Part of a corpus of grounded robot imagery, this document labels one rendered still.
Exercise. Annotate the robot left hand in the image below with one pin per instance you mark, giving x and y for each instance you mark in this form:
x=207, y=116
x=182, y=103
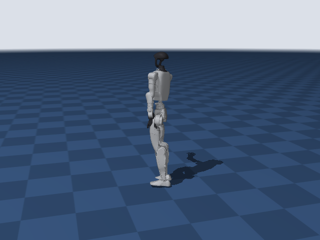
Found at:
x=151, y=121

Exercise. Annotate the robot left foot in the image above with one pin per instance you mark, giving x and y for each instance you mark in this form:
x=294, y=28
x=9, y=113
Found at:
x=161, y=183

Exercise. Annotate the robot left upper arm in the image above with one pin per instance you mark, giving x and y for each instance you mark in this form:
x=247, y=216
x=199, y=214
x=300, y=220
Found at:
x=152, y=77

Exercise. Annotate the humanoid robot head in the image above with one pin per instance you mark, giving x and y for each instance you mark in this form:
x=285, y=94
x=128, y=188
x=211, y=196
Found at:
x=160, y=56

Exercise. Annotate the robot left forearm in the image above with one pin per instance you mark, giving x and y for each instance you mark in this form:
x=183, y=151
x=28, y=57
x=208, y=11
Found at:
x=150, y=105

